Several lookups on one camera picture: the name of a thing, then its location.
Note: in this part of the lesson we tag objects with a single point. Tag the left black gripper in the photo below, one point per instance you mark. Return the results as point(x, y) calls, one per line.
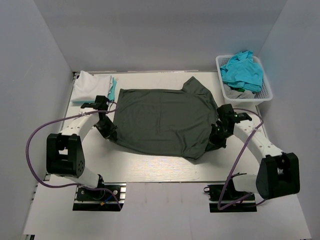
point(110, 133)

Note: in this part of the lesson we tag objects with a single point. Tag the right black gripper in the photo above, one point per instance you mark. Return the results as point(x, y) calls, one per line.
point(213, 141)

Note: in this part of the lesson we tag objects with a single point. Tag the dark grey t-shirt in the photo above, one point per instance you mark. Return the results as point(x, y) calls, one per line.
point(167, 122)

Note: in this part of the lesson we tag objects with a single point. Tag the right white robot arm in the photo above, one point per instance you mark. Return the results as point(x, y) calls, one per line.
point(278, 174)

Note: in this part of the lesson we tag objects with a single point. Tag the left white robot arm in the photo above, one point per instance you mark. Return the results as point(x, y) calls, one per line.
point(64, 151)

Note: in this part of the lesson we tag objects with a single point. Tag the folded teal t-shirt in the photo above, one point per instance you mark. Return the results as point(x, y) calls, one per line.
point(112, 91)

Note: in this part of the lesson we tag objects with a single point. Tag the crumpled grey t-shirt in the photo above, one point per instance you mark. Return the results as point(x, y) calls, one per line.
point(233, 93)

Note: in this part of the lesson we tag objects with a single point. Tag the folded white t-shirt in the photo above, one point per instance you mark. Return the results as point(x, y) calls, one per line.
point(91, 86)

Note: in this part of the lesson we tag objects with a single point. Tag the green garment in basket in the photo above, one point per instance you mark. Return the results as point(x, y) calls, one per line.
point(237, 88)

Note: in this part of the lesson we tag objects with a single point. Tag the white plastic basket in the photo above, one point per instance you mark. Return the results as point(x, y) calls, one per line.
point(264, 95)

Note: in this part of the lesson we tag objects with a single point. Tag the crumpled turquoise t-shirt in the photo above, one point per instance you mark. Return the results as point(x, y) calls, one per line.
point(242, 72)

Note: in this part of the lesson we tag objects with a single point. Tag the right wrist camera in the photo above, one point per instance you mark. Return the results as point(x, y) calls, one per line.
point(227, 115)

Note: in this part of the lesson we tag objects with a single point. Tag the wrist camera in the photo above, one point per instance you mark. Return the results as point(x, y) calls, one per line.
point(101, 102)
point(227, 115)

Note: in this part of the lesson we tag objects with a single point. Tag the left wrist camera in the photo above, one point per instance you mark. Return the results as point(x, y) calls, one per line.
point(101, 102)

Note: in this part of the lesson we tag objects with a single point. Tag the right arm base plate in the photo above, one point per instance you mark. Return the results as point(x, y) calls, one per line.
point(241, 206)

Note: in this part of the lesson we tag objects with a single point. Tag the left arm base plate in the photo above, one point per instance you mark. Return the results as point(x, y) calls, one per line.
point(110, 199)

